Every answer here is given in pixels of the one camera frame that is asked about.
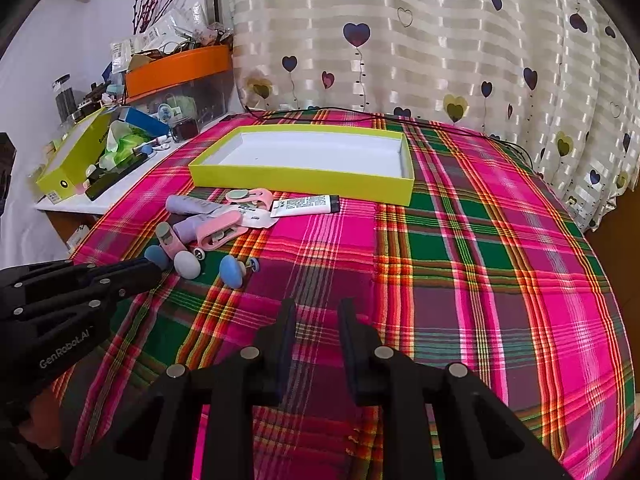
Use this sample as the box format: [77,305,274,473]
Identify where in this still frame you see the glass jar dark contents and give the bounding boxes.
[172,117,201,142]

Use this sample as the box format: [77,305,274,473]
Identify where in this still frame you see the pink green plaid blanket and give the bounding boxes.
[50,109,636,480]

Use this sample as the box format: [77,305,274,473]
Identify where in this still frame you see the yellow-green cardboard box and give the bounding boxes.
[188,126,415,207]

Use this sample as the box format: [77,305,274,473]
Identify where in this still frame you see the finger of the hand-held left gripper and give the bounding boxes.
[0,285,151,336]
[0,259,162,295]

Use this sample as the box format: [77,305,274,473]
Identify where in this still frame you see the white sachet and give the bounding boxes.
[240,210,278,229]

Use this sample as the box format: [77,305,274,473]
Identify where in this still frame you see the black lidded jar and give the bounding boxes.
[52,75,77,123]

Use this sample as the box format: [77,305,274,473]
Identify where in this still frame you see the pink clip green pad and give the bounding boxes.
[225,187,273,211]
[195,212,248,251]
[155,222,188,261]

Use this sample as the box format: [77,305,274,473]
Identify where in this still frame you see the white cream tube black cap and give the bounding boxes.
[270,195,341,218]

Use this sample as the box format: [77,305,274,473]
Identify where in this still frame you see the green plastic bag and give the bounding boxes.
[99,120,151,170]

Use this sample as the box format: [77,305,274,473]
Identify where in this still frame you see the heart-print striped curtain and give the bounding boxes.
[220,0,640,233]

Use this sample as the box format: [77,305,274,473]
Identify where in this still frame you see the brown wooden cabinet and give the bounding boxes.
[585,195,640,281]

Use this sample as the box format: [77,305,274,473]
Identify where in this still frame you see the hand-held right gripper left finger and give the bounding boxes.
[65,299,298,480]

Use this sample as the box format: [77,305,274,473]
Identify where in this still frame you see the blue cardboard box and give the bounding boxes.
[120,106,168,137]

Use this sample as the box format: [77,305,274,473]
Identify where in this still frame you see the yellow-green box lid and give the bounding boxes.
[36,106,121,205]

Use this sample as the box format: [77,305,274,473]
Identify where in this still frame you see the clear storage box orange lid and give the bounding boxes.
[124,44,235,128]

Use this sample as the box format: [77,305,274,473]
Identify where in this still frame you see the purple ribbed case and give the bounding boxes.
[166,195,226,217]
[172,215,211,241]

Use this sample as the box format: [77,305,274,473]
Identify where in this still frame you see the white round puff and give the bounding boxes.
[172,246,207,279]

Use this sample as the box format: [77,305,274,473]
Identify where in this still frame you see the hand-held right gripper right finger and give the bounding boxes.
[337,299,581,480]

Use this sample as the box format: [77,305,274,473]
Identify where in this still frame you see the pile of packets and clutter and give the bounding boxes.
[111,10,233,68]

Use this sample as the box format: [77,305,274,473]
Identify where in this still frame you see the black smartphone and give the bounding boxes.
[85,152,150,200]

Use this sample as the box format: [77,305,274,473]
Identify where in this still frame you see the black cable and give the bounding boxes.
[242,105,543,176]

